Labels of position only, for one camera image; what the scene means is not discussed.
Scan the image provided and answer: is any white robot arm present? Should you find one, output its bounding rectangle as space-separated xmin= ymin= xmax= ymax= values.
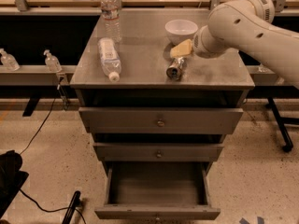
xmin=170 ymin=0 xmax=299 ymax=89

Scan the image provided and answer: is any open bottom grey drawer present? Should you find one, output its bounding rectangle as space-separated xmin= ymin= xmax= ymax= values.
xmin=95 ymin=161 xmax=221 ymax=220

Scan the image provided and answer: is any black object lower left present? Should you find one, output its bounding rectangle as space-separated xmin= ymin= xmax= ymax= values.
xmin=0 ymin=150 xmax=29 ymax=217

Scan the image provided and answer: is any black stand leg right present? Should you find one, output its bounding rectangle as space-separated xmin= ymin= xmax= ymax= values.
xmin=267 ymin=97 xmax=299 ymax=152

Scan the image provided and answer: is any left sanitizer pump bottle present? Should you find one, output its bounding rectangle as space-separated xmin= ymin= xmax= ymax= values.
xmin=0 ymin=49 xmax=20 ymax=71

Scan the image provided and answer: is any grey metal drawer cabinet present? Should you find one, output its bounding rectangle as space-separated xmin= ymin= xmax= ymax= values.
xmin=69 ymin=8 xmax=256 ymax=170

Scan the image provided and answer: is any silver redbull can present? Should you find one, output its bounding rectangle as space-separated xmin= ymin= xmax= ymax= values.
xmin=166 ymin=57 xmax=185 ymax=80

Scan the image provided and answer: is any black cable on floor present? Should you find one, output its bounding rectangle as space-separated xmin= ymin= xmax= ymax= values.
xmin=19 ymin=77 xmax=88 ymax=224

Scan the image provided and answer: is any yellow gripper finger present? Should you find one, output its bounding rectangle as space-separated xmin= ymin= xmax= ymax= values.
xmin=170 ymin=39 xmax=192 ymax=58

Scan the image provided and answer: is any black bar on floor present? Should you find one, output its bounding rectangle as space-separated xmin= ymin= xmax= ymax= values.
xmin=62 ymin=190 xmax=81 ymax=224

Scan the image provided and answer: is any top grey drawer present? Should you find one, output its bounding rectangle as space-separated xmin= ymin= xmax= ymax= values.
xmin=79 ymin=107 xmax=243 ymax=134

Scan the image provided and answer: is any lying clear water bottle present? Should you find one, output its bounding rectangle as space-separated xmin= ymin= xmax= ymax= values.
xmin=98 ymin=37 xmax=121 ymax=82

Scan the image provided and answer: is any sanitizer pump bottle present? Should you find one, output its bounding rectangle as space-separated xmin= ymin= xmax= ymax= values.
xmin=44 ymin=49 xmax=62 ymax=73
xmin=0 ymin=49 xmax=20 ymax=71

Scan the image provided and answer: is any standing clear water bottle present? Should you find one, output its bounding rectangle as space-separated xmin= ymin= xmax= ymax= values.
xmin=101 ymin=0 xmax=121 ymax=43

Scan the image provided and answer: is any white bowl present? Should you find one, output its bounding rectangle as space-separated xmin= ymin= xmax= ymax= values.
xmin=164 ymin=20 xmax=198 ymax=45

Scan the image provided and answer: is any middle grey drawer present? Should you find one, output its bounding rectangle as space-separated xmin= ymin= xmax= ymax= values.
xmin=93 ymin=143 xmax=223 ymax=162

